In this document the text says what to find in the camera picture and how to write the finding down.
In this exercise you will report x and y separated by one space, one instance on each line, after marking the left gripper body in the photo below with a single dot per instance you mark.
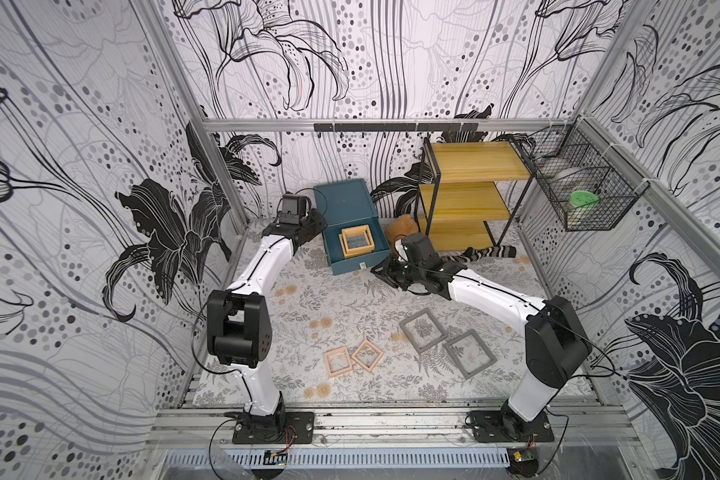
308 224

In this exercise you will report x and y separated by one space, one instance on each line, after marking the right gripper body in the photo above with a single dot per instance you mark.
400 274

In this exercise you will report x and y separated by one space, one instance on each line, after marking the teal drawer cabinet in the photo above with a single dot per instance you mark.
343 205

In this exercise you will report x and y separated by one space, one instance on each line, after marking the yellow brooch box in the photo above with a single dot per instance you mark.
370 245
352 242

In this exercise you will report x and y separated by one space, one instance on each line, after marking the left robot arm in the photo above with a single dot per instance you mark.
238 327

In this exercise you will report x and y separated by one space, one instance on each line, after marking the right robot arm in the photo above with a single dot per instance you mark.
555 342

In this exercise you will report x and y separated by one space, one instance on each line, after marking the grey brooch box upper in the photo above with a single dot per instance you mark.
423 330

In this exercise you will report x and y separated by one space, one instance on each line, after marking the grey brooch box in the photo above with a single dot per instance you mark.
423 330
470 354

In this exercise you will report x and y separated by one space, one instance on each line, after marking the grey brooch box lower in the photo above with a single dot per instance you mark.
470 354

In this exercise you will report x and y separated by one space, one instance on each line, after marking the pink brooch box right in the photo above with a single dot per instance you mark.
367 356

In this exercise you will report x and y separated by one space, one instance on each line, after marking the pink brooch box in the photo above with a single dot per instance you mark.
367 356
338 362

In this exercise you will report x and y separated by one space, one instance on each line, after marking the pink brooch box left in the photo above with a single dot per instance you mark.
338 362

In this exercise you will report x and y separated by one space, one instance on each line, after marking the brown teddy bear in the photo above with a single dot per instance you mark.
400 228

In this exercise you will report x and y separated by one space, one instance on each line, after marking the striped sock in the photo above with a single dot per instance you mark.
472 255

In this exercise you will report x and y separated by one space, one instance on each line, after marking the yellow wooden shelf rack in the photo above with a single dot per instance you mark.
458 189

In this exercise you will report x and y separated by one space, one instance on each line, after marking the green lidded cup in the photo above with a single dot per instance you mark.
580 206

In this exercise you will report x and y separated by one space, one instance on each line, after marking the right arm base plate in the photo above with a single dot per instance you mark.
493 426

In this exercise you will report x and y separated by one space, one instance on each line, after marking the black wire basket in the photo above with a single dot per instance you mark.
564 159

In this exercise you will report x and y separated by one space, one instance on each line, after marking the white slotted cable duct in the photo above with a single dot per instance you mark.
346 458

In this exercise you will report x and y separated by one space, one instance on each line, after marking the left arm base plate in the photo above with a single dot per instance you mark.
284 428

